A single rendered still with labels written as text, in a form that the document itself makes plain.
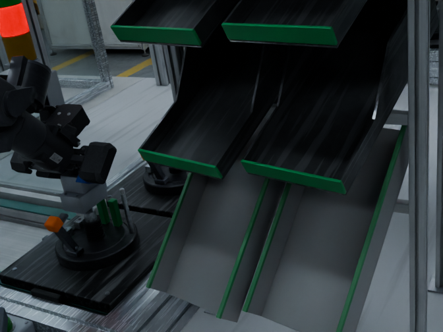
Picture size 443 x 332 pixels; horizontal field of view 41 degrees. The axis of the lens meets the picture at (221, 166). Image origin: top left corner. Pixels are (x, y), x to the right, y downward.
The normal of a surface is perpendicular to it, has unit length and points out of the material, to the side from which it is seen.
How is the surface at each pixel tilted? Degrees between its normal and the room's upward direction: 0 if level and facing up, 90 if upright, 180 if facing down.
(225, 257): 45
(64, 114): 18
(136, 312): 0
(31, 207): 0
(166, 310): 90
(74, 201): 90
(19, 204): 0
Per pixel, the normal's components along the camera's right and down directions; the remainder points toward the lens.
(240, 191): -0.54, -0.34
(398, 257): -0.14, -0.89
